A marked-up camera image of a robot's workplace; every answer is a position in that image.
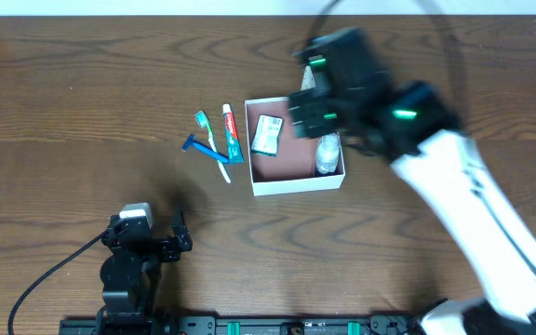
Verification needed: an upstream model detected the white lotion tube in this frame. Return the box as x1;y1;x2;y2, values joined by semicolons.
301;65;316;90

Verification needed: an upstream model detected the clear pump bottle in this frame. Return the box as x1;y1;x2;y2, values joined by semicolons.
315;133;341;175

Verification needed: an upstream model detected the blue razor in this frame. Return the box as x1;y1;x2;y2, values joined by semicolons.
181;134;229;164

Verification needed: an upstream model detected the red green toothpaste tube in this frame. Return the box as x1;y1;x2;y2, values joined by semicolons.
222;103;245;164

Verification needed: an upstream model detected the green white soap box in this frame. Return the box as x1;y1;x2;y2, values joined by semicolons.
250;114;284;156

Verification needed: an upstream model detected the green white toothbrush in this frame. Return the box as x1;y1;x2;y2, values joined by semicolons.
195;110;232;183

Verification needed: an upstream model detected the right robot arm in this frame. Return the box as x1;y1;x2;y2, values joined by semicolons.
288;28;536;334

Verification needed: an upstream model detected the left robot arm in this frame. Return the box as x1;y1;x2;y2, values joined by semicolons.
100;203;193;323

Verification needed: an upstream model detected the white box with brown interior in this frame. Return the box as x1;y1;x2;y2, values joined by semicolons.
245;97;346;196

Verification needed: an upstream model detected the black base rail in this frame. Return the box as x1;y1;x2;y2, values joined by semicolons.
59;315;415;335

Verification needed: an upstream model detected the right black cable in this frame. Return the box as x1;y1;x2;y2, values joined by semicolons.
307;0;469;122

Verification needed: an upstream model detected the black cable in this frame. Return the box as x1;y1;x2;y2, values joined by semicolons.
7;231;109;335
307;0;469;122

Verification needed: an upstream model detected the left black cable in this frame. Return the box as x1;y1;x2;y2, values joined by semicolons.
7;231;109;335

